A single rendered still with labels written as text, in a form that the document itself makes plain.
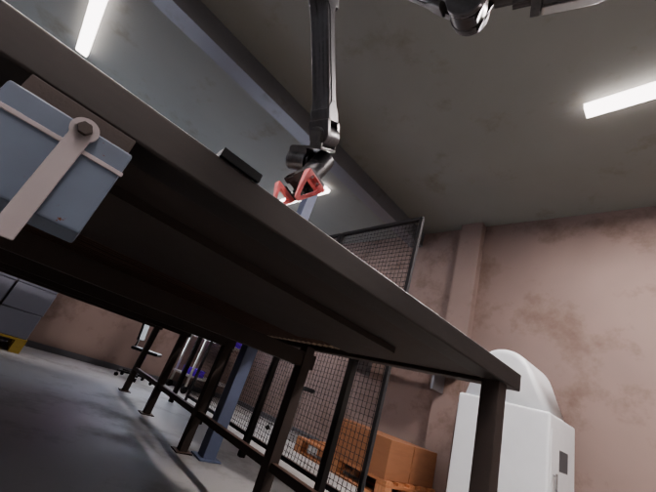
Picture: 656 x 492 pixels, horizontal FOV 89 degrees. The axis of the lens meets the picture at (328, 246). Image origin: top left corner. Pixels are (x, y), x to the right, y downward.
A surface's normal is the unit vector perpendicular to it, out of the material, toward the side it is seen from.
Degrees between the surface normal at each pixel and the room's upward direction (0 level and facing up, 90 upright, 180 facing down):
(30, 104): 90
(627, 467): 90
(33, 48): 90
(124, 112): 90
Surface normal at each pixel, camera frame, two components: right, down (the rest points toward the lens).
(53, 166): 0.65, -0.11
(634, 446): -0.65, -0.49
